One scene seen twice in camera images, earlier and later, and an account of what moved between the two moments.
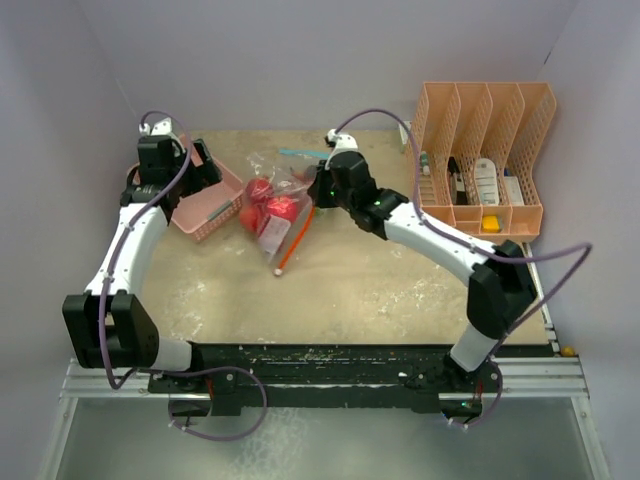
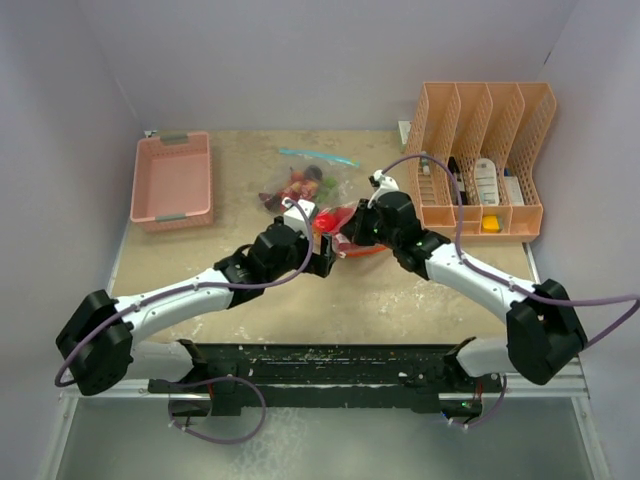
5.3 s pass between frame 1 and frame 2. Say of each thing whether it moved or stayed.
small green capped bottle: stayed
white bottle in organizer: stayed
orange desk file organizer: stayed
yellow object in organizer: stayed
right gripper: moved
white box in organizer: stayed
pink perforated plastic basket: moved
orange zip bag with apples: moved
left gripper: moved
